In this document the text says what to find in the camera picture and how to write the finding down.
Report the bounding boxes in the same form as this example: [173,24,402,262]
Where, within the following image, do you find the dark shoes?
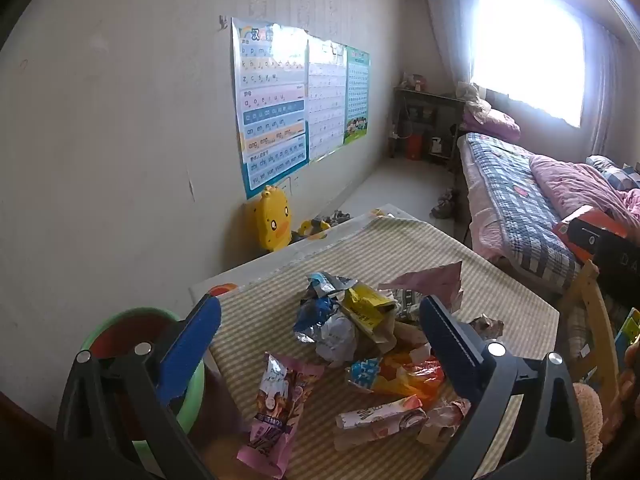
[430,188,462,221]

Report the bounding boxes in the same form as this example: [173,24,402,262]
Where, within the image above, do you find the blue wall poster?
[230,16,310,201]

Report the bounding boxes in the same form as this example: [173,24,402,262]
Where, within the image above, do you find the black printed case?
[592,237,640,307]

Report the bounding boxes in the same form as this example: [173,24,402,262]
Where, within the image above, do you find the brown cigarette pack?
[369,319,427,357]

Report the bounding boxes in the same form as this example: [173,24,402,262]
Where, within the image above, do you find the sheer curtain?
[419,0,640,162]

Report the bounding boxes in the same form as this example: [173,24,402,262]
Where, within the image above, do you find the yellow duck toy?
[251,185,293,252]

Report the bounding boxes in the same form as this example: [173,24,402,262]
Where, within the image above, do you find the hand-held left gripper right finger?
[419,294,587,480]

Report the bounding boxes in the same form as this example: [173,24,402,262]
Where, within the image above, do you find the crumpled grey paper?
[469,314,505,342]

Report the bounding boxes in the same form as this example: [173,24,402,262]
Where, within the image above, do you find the pink brown snack packet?
[236,351,327,479]

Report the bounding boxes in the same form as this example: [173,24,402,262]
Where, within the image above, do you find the small blue white wrapper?
[344,357,385,392]

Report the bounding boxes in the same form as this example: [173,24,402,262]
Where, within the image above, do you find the wooden chair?
[559,259,623,398]

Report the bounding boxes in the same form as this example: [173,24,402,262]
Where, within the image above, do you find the white wall poster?
[305,35,349,164]

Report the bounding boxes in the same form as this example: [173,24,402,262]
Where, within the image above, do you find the green wall poster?
[342,46,372,147]

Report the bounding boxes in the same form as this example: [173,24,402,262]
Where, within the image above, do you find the crumpled pinkish wrapper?
[416,396,472,445]

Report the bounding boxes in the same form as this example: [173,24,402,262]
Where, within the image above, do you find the yellow checked tablecloth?
[207,212,561,480]

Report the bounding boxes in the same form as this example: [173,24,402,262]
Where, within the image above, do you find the orange black box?
[551,206,630,262]

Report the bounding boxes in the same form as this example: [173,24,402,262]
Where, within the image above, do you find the green rimmed red bucket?
[79,307,207,438]

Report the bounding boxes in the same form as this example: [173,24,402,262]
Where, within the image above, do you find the dark wooden cabinet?
[0,389,57,480]

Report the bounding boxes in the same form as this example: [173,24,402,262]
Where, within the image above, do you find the blue silver wrapper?
[292,271,358,345]

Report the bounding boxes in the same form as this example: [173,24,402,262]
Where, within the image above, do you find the bright window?
[471,0,587,129]

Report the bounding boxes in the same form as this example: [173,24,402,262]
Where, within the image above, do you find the orange plastic bag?
[371,352,447,408]

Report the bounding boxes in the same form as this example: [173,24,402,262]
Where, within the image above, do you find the brown plush blanket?
[571,381,606,467]

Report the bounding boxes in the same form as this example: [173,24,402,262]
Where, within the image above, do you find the yellow paper box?
[341,282,399,342]

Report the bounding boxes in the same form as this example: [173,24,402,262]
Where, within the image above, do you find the pink quilt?
[529,154,640,237]

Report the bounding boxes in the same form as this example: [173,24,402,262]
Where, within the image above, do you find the pink ice cream wrapper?
[334,394,429,445]

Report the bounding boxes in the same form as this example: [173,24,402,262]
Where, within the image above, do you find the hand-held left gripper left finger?
[52,292,223,480]

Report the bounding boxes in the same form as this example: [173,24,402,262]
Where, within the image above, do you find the white table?
[189,204,418,306]

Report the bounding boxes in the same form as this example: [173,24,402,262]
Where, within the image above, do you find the bed with checked quilt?
[456,131,588,292]

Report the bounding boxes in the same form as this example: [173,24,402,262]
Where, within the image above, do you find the pink pillow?
[461,106,522,145]

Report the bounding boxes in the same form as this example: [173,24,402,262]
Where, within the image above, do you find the yellow toy truck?
[291,217,332,245]

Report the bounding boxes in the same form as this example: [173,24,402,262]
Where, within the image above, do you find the dark shelf unit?
[391,85,466,162]

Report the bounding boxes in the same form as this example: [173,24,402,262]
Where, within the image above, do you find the small red bucket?
[405,131,427,162]

